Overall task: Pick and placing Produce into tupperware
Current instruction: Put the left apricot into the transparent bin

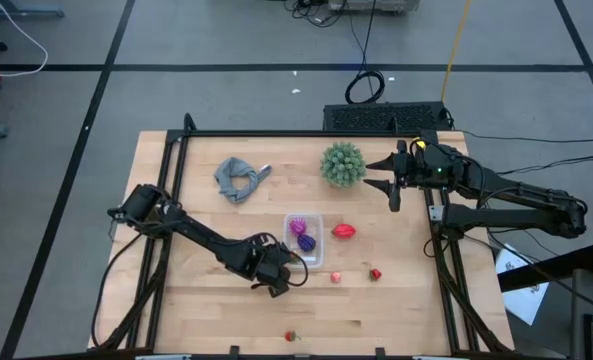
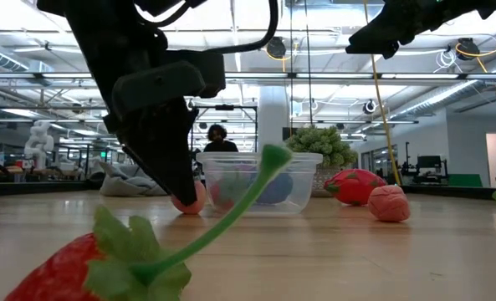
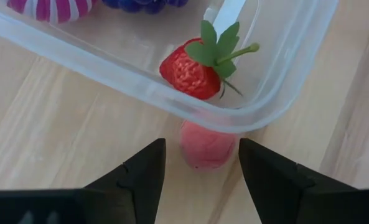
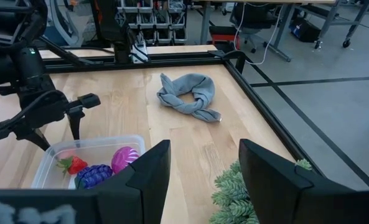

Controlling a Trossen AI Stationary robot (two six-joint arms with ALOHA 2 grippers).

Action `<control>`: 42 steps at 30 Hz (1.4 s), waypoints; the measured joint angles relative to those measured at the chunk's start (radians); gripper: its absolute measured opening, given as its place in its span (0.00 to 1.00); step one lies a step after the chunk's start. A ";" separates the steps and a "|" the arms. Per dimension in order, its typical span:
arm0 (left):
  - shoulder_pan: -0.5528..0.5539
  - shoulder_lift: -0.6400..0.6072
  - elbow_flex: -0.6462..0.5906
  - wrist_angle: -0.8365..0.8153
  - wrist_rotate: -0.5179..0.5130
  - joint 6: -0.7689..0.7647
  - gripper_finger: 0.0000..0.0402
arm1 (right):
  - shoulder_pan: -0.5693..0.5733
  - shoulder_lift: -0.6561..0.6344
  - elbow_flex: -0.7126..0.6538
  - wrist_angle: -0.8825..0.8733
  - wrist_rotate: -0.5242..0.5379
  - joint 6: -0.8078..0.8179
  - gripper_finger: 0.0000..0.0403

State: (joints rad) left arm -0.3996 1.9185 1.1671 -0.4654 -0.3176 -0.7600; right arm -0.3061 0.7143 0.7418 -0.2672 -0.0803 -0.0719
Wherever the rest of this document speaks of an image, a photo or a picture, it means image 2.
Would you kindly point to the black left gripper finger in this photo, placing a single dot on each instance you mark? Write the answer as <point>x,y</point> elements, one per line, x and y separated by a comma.
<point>172,146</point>
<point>136,138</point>

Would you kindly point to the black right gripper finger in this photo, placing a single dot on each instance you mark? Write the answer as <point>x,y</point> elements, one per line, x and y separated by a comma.
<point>373,39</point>

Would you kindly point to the smooth peach pink toy fruit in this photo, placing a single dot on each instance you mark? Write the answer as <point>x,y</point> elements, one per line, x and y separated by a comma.
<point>200,202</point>

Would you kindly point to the small red toy fruit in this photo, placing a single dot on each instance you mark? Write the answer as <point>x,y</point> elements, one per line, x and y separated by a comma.
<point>218,196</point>

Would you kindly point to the blue toy grape bunch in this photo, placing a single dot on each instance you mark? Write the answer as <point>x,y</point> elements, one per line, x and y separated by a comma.
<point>279,188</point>

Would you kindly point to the red toy dragon fruit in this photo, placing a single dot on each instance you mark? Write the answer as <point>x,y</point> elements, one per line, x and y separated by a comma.
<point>354,188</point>

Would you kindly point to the wrinkled pink toy fruit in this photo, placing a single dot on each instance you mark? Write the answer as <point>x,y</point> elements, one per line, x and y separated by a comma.
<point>387,205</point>

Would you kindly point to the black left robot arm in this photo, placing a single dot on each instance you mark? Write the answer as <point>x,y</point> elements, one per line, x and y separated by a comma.
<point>93,42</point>

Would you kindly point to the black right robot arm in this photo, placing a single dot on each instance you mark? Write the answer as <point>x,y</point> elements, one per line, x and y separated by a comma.
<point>461,8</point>

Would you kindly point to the clear plastic tupperware container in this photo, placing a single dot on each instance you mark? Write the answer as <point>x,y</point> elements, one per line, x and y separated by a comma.
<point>310,184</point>

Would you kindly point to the person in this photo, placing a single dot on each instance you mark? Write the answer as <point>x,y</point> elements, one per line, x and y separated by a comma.
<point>220,146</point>

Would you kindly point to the grey crumpled cloth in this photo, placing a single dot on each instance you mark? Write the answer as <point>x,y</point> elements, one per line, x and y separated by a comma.
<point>118,186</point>

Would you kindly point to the white building column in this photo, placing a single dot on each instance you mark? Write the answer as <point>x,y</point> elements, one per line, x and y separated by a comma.
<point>272,113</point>

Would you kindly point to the green potted plant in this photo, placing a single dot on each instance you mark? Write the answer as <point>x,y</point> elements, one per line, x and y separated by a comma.
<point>323,144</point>

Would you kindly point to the black monitor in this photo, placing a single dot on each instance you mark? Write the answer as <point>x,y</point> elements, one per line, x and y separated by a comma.
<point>429,162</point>

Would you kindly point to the red strawberry with long stem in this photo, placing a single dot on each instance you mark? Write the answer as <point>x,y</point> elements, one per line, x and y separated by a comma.
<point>59,271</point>

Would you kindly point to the green low partition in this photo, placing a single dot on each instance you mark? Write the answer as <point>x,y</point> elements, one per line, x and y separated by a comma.
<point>465,180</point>

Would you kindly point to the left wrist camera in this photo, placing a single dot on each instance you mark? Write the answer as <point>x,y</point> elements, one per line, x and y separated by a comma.
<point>214,71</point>

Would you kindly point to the black metal frame rig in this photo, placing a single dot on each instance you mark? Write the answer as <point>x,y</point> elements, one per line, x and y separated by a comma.
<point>231,107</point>

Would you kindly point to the black aluminium table frame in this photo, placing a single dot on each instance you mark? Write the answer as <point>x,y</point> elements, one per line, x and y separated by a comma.
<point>42,189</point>

